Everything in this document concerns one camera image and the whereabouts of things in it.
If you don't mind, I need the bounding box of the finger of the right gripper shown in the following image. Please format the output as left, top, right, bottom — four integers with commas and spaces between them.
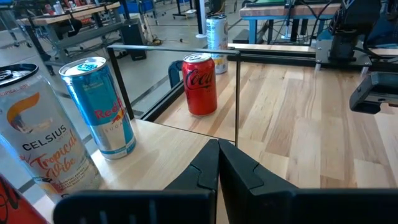
349, 72, 398, 114

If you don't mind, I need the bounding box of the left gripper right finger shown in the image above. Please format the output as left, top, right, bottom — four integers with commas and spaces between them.
218, 138, 398, 224

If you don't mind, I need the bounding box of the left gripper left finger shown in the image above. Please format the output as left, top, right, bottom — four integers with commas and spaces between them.
52, 138, 220, 224

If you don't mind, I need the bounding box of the red Coca-Cola can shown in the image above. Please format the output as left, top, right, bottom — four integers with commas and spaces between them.
0, 172, 50, 224
181, 52, 218, 116

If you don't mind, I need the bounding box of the blue silver Red Bull can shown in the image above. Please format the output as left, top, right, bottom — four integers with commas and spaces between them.
58, 56, 137, 161

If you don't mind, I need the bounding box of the white Celsius can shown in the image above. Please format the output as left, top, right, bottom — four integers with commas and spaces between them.
0, 63, 104, 203
205, 14, 229, 75

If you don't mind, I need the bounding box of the blue-legged wooden table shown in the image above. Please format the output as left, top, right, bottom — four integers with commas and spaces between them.
239, 0, 343, 44

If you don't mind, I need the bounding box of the blue clamp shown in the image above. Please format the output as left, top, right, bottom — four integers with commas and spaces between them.
167, 60, 184, 90

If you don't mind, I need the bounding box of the black computer tower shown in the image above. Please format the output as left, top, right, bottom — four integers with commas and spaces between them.
120, 18, 147, 62

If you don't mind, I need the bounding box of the white tower fan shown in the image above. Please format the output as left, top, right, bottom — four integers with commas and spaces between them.
195, 0, 208, 40

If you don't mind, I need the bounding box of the wooden workbench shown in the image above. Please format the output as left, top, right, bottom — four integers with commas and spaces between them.
18, 1, 122, 66

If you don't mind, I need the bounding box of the black aluminium rig frame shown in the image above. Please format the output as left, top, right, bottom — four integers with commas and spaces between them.
140, 46, 398, 123

